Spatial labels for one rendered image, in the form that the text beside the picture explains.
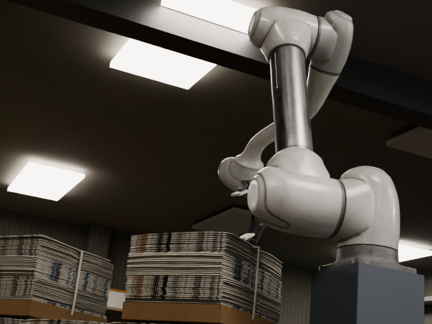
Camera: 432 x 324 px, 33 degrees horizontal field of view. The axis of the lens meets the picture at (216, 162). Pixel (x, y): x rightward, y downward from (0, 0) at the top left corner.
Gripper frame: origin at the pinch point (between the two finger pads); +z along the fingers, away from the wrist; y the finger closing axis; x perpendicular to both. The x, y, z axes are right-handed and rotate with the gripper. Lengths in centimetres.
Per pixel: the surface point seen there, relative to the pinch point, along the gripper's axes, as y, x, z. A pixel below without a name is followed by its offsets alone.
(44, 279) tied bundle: 9, 47, 37
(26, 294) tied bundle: 12, 49, 42
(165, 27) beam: -81, 119, -170
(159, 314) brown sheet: 15.3, 2.7, 45.2
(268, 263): 11.3, -13.2, 11.9
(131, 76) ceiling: -60, 206, -258
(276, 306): 24.1, -13.7, 11.2
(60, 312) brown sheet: 20, 46, 32
